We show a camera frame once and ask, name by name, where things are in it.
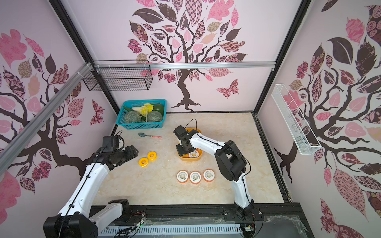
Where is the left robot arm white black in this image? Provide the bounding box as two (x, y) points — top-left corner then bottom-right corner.
(43, 135), (139, 238)

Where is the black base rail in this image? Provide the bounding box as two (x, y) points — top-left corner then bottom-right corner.
(56, 203), (315, 238)

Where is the black wire wall basket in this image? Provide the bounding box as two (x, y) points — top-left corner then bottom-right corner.
(83, 59), (153, 92)

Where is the white wire wall shelf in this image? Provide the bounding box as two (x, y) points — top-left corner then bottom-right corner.
(271, 84), (322, 155)

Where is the green round melon left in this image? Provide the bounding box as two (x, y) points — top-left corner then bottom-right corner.
(124, 110), (141, 124)

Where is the yellow tape roll far left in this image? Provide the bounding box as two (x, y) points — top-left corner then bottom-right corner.
(139, 158), (149, 168)

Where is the green round melon right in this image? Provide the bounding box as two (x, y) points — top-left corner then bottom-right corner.
(146, 110), (163, 123)

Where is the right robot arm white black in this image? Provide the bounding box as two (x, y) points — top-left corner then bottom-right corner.
(173, 126), (255, 218)

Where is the yellow plastic storage box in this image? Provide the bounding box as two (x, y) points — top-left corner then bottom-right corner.
(176, 128), (203, 162)

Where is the teal plastic basket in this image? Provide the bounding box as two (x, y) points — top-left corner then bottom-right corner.
(116, 99), (167, 130)

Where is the yellow tape roll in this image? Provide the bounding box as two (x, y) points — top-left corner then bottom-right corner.
(139, 158), (149, 168)
(147, 151), (157, 161)

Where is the dark green avocado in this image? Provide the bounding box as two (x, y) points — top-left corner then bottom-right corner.
(153, 103), (165, 116)

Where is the green round melon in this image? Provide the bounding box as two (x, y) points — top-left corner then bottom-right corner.
(124, 110), (141, 124)
(146, 110), (163, 123)

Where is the yellow tape roll upper left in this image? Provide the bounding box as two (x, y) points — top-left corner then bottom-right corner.
(147, 151), (157, 161)

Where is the spoon with pink handle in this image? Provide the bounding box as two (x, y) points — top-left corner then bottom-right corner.
(138, 132), (162, 139)

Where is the white cable duct strip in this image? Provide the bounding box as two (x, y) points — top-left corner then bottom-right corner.
(98, 224), (243, 238)

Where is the orange white tape roll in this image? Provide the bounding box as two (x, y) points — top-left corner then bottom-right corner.
(203, 169), (215, 182)
(189, 150), (200, 158)
(189, 171), (202, 184)
(177, 170), (189, 183)

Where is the yellow white cabbage toy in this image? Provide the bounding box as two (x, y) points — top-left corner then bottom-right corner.
(132, 103), (154, 116)

